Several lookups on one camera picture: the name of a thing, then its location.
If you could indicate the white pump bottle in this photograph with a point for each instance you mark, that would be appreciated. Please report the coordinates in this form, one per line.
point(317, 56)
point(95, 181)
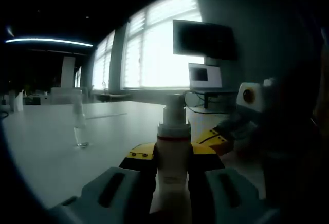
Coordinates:
point(173, 157)

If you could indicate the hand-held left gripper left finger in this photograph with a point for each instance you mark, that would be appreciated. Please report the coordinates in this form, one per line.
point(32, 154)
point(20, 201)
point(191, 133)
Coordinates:
point(90, 203)

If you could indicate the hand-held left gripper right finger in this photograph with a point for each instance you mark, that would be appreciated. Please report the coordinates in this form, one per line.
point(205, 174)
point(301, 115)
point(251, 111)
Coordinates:
point(231, 195)

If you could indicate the narrow window with blinds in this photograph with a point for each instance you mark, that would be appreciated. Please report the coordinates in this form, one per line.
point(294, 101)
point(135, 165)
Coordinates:
point(102, 64)

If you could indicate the white square pillar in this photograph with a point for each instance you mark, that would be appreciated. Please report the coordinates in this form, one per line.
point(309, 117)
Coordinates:
point(68, 72)

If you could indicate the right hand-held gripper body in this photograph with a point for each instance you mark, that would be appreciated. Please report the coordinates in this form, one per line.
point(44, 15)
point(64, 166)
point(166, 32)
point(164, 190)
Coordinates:
point(257, 98)

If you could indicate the black laptop stand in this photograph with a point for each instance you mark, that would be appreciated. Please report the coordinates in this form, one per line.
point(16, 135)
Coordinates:
point(213, 90)

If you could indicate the potted green plant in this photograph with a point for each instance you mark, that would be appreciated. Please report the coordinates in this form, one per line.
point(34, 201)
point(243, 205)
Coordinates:
point(16, 103)

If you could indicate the curved metal faucet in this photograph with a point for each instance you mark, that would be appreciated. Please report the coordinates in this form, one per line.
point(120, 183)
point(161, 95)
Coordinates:
point(103, 84)

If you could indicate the clear plastic bottle cover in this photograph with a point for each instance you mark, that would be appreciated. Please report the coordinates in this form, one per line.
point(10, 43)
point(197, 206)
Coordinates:
point(78, 113)

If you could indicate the wide window with blinds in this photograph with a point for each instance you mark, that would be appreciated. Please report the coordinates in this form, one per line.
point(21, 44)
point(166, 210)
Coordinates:
point(159, 54)

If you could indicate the clear pump bottle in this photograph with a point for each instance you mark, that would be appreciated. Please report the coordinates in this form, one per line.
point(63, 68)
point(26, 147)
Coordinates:
point(81, 136)

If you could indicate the curved ceiling light strip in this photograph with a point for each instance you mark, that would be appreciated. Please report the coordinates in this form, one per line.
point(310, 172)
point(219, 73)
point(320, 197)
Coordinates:
point(46, 40)

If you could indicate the black wall monitor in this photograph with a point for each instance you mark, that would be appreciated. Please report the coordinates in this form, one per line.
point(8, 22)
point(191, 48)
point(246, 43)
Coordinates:
point(205, 39)

